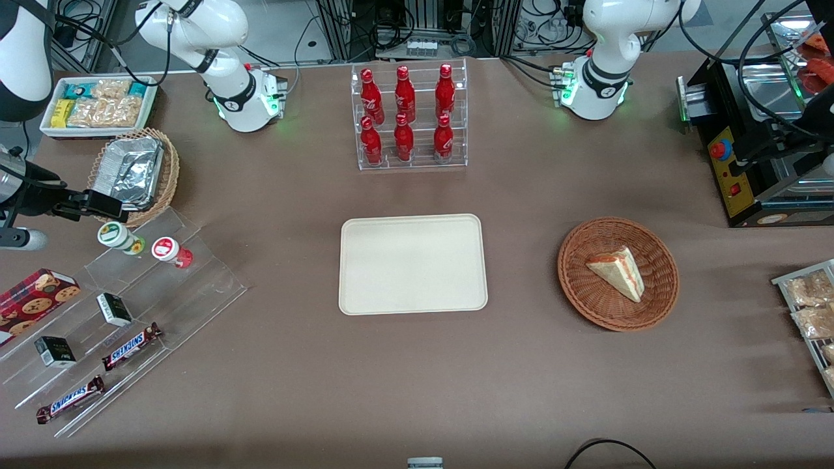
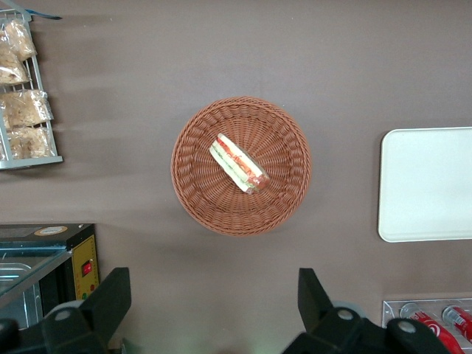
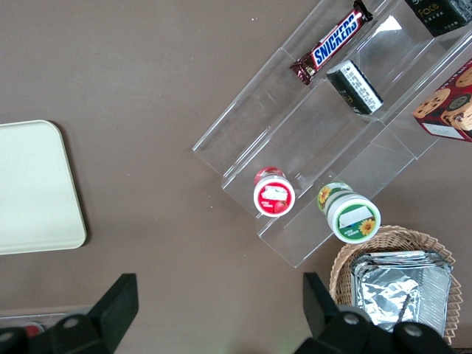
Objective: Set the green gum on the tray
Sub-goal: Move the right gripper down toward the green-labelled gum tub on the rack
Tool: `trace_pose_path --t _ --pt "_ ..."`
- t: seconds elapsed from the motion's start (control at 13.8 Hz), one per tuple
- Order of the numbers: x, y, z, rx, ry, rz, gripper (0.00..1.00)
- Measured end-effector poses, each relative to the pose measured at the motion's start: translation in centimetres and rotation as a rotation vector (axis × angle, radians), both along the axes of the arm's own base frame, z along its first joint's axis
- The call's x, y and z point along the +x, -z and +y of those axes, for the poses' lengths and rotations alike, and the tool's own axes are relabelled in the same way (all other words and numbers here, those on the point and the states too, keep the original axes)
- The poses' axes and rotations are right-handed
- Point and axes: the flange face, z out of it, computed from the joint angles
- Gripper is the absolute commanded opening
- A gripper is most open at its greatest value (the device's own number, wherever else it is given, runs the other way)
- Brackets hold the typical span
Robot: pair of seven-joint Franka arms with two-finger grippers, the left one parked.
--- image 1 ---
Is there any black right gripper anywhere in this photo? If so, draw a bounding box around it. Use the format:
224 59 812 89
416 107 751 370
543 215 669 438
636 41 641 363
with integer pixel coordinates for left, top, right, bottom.
7 160 128 221

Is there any green gum bottle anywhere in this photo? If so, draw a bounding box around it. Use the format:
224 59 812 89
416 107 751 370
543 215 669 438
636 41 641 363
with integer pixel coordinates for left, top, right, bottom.
97 221 146 257

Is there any silver foil tray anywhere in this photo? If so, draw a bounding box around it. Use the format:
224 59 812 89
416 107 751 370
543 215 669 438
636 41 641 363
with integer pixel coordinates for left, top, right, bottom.
91 136 165 212

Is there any red gum bottle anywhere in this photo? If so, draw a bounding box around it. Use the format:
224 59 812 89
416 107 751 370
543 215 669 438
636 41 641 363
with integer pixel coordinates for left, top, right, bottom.
151 236 195 270

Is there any cream plastic tray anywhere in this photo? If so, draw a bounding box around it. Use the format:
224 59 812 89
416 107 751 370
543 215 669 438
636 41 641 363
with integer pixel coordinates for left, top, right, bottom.
338 213 489 317

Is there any oval tan wicker basket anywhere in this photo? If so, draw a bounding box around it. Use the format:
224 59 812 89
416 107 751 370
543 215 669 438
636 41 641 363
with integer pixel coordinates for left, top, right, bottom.
87 127 180 229

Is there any white plastic snack bin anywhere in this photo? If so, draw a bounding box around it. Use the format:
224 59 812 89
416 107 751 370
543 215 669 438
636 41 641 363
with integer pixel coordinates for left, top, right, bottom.
39 74 159 141

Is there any clear rice cracker pack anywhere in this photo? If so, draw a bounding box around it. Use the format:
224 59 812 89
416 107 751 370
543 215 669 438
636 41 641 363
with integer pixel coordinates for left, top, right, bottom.
104 96 143 128
66 98 109 128
91 78 132 100

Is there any yellow snack pack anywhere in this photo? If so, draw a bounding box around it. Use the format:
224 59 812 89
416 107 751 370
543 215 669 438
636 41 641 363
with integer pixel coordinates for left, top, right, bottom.
50 98 76 129

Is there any small black box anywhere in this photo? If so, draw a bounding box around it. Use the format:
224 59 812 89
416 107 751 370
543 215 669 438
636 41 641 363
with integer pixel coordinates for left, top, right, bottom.
96 292 134 328
33 335 78 369

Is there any red cookie box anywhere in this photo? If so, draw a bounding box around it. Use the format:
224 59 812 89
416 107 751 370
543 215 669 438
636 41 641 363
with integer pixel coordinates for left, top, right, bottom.
0 268 83 347

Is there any clear acrylic stepped stand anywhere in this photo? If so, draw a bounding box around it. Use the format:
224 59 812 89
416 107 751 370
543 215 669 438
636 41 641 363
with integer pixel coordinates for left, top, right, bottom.
0 207 249 438

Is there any snickers chocolate bar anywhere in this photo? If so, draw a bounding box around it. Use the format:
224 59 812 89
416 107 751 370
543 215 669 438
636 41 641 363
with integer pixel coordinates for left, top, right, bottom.
100 322 164 373
35 374 106 425

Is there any red cola bottle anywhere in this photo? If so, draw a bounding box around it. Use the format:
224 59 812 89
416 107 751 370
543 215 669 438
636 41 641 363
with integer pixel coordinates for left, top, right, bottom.
393 113 415 163
394 64 417 124
360 68 386 125
360 117 384 165
435 63 456 119
433 114 455 163

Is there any clear acrylic bottle rack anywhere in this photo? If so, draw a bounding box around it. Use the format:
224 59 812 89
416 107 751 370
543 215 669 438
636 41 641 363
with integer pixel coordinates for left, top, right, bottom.
350 58 469 172

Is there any round brown wicker basket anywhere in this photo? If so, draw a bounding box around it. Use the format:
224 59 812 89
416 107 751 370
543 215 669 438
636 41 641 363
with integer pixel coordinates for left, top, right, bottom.
556 216 680 334

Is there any wrapped triangle sandwich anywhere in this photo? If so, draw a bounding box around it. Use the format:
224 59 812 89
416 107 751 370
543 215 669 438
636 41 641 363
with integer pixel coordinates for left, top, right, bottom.
584 245 646 304

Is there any black food warmer cabinet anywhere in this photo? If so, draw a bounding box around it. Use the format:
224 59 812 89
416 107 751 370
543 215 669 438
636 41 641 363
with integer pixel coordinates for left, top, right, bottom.
676 12 834 229

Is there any red packaged food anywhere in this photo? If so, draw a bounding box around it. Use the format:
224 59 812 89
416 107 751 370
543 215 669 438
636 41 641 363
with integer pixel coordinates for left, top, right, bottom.
799 36 834 93

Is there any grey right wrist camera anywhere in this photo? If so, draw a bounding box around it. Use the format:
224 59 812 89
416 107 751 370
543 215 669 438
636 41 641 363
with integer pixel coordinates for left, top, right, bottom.
0 227 48 252

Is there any aluminium frame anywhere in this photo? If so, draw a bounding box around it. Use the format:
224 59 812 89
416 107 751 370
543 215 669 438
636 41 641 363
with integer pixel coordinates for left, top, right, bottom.
315 0 517 61

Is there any black cable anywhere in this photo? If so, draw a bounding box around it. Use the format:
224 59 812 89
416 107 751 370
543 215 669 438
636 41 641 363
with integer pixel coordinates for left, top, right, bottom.
563 438 659 469
677 0 812 131

